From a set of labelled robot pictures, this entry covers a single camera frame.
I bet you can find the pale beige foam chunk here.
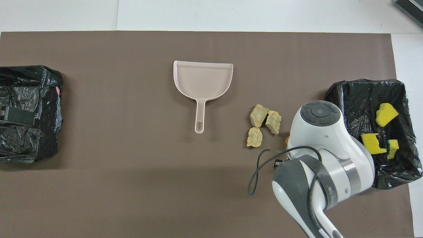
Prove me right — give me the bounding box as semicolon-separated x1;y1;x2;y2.
250;104;270;128
265;110;282;135
247;127;263;147

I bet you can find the yellow sponge piece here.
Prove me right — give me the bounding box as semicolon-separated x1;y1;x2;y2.
376;103;399;127
387;139;400;160
361;133;387;155

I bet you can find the beige plastic dustpan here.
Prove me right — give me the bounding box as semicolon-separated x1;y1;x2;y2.
173;60;234;134

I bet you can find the black bag lined bin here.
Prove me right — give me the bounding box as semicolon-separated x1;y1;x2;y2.
325;79;423;190
0;65;63;163

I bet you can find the brown table mat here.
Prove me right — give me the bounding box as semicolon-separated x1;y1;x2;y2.
0;31;415;238

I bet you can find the dark grey ribbed device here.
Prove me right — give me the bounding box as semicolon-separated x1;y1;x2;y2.
394;0;423;28

